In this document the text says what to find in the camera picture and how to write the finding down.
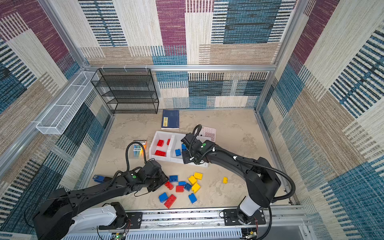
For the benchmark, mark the dark blue lego centre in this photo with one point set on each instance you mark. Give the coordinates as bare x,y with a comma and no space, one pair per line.
187,187

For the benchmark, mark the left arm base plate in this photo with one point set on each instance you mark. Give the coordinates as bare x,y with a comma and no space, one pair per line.
132,220

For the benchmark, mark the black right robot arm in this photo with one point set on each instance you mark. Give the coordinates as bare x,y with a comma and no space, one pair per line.
265,184

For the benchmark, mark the white wire mesh basket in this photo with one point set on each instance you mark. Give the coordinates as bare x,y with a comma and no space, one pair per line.
60,115

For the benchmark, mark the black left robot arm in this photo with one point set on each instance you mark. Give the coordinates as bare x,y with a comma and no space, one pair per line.
53,218

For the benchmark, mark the black wire shelf rack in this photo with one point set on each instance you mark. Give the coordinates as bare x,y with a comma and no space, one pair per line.
127,91

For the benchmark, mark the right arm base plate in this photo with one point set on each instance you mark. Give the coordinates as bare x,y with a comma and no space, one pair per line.
235,217

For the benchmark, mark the red long lego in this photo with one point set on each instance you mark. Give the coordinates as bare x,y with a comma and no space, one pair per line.
160,153
169,202

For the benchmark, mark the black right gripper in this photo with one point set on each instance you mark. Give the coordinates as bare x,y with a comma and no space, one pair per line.
186,158

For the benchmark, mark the blue lego with studs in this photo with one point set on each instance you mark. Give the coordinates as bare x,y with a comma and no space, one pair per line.
173,178

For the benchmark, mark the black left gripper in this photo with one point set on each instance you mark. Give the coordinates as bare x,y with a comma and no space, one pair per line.
163,178

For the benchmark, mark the small red lego centre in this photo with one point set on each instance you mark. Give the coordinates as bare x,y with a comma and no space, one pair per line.
180,189

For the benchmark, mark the red long lego bottom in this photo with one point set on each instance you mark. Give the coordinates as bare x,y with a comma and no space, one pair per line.
169,202

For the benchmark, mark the yellow studded lego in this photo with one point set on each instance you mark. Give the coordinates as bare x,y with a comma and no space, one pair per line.
198,176

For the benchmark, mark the dark blue book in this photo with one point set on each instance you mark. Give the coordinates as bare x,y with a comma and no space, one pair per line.
170,119

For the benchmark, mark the yellow lego lower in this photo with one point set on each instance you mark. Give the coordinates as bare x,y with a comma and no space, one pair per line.
195,188

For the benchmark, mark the blue lego bottom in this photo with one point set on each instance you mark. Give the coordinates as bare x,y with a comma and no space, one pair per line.
192,198

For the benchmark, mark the white three-compartment bin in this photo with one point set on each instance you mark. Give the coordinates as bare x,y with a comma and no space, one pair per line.
175,143

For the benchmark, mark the blue lego top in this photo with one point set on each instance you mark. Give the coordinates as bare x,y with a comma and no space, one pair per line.
178,152

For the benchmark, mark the red long lego diagonal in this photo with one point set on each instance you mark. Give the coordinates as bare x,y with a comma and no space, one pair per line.
169,185

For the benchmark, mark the aluminium rail front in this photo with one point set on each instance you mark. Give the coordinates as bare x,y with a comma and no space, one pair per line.
281,223

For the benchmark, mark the pink calculator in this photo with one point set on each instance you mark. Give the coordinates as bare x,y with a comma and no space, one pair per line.
208,133

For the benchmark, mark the colourful marker pack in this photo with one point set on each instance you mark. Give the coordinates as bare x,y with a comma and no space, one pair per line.
138,151

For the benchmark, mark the blue black stapler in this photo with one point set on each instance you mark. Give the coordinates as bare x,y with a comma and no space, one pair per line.
101,179

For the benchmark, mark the yellow lego left cluster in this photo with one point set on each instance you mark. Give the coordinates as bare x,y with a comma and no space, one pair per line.
192,180

